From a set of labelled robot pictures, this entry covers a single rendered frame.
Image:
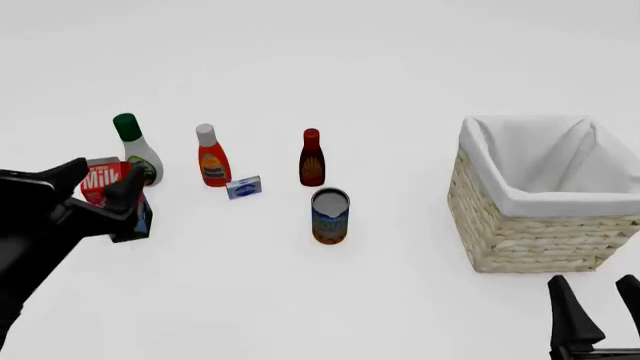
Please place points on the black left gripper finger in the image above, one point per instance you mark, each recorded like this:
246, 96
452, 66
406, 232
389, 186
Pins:
62, 180
124, 195

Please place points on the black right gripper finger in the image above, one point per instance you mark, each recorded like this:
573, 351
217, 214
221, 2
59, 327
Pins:
632, 296
570, 318

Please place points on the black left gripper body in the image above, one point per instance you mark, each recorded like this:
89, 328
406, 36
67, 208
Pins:
85, 219

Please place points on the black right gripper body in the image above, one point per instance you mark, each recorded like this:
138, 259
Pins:
600, 355

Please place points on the woven wicker basket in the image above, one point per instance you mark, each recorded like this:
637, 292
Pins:
540, 243

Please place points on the white cloth basket liner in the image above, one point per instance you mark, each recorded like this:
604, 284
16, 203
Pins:
520, 161

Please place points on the red milk carton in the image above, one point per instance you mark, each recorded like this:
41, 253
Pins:
97, 180

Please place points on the white bottle with green cap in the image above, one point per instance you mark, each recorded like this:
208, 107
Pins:
139, 150

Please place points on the orange bottle with white cap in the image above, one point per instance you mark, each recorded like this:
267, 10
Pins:
215, 165

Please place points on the small blue and white box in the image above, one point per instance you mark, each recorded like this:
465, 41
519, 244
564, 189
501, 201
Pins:
244, 187

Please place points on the dark red sauce bottle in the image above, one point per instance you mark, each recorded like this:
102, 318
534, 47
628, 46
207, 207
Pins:
312, 165

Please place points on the blue and orange tin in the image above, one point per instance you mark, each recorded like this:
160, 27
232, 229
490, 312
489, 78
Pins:
330, 225

